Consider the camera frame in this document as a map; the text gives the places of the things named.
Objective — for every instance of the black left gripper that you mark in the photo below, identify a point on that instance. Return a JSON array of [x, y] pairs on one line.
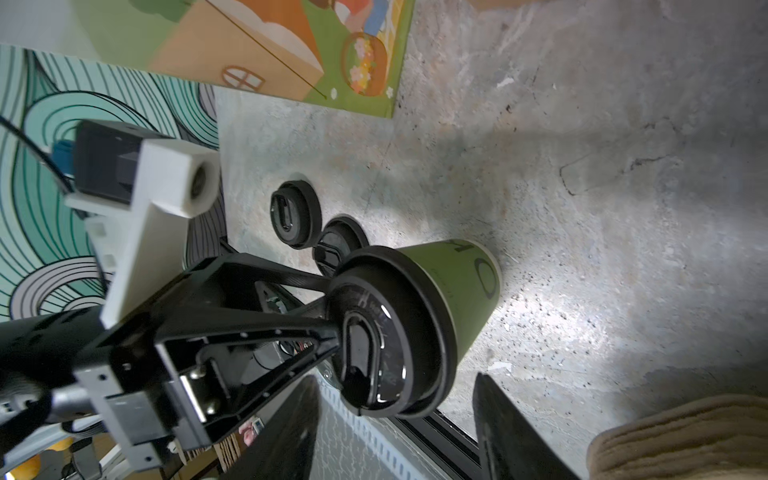
[[194, 373]]

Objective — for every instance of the black coffee cup lid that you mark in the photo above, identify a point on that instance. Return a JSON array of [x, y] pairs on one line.
[[295, 214]]

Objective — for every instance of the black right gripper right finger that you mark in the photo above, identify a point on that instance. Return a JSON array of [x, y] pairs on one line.
[[510, 447]]

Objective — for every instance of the brown pulp cup carrier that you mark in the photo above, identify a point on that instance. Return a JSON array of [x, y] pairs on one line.
[[719, 437]]

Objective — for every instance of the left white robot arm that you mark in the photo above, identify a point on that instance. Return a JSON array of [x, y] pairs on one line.
[[38, 355]]

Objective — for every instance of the white paper takeout bag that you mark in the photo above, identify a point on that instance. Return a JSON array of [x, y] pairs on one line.
[[346, 55]]

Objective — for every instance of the green paper coffee cup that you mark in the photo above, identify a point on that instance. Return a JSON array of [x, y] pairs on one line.
[[468, 278]]

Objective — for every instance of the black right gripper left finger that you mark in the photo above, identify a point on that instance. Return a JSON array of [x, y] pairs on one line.
[[285, 448]]

